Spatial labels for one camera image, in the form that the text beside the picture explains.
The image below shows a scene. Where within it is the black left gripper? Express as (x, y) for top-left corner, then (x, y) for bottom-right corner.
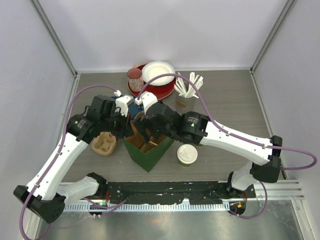
(100, 108), (135, 139)

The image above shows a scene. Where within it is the blue shell-shaped dish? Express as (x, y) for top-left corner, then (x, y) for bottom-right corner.
(128, 96), (144, 120)

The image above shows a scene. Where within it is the cardboard cup carrier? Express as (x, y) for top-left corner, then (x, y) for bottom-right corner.
(92, 132), (117, 156)
(139, 140), (160, 153)

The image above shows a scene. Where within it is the green brown paper bag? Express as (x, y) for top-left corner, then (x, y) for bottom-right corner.
(124, 111), (174, 173)

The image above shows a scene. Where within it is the white cup lid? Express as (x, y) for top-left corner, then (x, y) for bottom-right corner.
(177, 144), (198, 162)

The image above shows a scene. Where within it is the green paper coffee cup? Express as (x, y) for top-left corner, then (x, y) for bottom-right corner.
(179, 161), (194, 167)

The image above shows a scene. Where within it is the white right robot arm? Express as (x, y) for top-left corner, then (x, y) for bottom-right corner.
(143, 101), (282, 198)

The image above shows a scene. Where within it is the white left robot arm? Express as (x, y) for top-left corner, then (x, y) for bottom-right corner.
(13, 95), (134, 224)

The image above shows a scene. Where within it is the grey metal utensil tin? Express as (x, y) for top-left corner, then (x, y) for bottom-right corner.
(175, 94), (197, 114)

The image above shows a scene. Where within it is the bundle of wrapped white utensils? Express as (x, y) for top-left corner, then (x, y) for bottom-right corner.
(174, 72), (204, 99)

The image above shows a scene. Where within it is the white paper plate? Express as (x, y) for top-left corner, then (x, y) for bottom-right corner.
(142, 61), (176, 86)

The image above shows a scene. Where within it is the pink floral mug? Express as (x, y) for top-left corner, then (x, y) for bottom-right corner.
(127, 66), (144, 92)

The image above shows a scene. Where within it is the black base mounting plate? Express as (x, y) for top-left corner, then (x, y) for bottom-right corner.
(76, 180), (256, 206)

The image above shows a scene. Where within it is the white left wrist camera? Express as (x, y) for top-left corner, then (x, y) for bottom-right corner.
(114, 90), (134, 117)

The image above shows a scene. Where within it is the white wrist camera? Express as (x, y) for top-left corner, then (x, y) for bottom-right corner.
(114, 90), (134, 117)
(134, 91), (158, 112)

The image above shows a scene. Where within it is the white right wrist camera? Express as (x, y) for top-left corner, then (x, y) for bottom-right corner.
(134, 91), (158, 112)

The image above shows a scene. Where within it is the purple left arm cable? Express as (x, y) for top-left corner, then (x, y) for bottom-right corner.
(19, 83), (130, 240)

